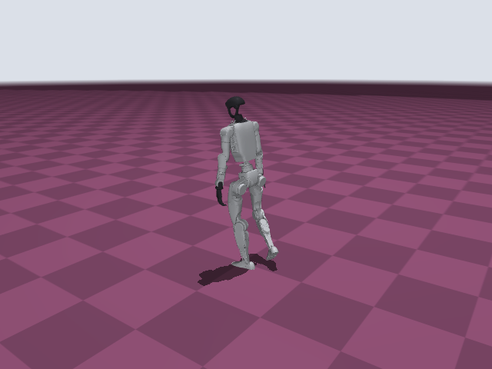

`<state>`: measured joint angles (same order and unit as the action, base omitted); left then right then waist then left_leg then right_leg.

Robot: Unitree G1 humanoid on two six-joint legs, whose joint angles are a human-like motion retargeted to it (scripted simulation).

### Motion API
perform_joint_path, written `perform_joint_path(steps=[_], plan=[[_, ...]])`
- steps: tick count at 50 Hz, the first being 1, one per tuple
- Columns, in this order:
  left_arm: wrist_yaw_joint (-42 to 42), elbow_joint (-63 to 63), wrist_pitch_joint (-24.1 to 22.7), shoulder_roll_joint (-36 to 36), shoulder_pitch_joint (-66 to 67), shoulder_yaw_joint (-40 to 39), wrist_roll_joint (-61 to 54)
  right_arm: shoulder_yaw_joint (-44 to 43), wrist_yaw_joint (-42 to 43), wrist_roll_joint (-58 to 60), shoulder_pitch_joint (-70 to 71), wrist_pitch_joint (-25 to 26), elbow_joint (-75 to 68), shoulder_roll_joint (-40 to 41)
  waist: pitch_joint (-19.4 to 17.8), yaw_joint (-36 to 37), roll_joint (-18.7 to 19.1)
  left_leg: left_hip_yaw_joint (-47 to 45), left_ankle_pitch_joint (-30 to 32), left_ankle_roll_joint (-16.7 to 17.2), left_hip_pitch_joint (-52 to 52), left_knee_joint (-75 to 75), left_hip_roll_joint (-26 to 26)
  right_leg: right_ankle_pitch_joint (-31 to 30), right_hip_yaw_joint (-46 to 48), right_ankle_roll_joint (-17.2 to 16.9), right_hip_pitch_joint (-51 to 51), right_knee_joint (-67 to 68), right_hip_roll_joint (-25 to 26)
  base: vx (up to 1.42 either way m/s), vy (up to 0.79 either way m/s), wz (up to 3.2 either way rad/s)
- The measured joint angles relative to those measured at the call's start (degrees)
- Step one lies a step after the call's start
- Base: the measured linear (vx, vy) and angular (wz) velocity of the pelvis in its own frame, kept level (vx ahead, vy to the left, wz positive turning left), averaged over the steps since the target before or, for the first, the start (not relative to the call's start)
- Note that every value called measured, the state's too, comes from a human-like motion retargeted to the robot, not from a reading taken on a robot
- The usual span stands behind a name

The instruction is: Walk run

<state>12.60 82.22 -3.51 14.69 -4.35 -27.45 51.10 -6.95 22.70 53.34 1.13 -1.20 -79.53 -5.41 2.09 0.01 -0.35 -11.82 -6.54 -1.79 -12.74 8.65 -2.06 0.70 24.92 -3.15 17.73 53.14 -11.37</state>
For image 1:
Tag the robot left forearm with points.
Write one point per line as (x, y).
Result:
(221, 169)

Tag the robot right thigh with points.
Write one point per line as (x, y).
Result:
(256, 196)

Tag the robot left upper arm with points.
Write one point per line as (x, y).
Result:
(226, 134)

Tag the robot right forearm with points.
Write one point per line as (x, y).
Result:
(258, 161)

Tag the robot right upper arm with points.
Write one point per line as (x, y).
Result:
(258, 140)

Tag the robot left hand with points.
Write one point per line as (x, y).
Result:
(219, 195)

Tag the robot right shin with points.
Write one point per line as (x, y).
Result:
(264, 229)

